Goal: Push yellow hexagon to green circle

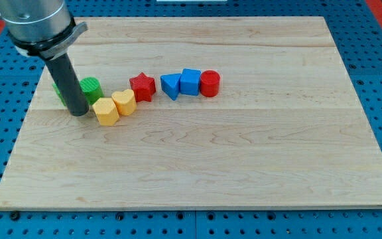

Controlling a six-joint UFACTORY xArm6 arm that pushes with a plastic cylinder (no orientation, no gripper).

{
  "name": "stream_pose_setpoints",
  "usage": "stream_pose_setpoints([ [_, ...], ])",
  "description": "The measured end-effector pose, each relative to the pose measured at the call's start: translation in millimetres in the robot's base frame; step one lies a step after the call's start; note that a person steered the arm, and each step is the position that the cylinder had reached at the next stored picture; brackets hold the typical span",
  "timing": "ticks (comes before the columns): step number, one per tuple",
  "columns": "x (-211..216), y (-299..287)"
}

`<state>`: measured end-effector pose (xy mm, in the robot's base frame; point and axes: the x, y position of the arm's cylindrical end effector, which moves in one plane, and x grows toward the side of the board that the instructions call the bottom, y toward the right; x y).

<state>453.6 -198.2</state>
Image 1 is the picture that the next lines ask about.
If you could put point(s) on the green block behind rod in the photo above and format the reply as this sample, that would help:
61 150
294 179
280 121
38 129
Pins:
59 94

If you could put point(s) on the red star block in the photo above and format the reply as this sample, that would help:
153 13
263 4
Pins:
143 86

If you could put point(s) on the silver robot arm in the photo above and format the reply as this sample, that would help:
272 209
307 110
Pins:
46 29

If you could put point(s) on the wooden board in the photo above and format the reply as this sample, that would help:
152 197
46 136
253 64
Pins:
286 132

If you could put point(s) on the green cylinder block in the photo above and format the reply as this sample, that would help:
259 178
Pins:
92 89

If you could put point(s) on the yellow hexagon block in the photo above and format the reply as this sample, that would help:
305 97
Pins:
106 111

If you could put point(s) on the blue cube block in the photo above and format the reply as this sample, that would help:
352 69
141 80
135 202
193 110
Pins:
190 82

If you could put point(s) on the yellow heart block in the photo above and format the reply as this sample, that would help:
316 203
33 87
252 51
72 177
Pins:
125 102

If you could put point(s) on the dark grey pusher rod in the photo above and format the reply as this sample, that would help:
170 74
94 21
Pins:
64 76

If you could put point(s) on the red cylinder block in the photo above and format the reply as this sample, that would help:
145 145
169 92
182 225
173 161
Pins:
209 83

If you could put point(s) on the blue triangle block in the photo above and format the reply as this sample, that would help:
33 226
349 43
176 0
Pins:
170 84

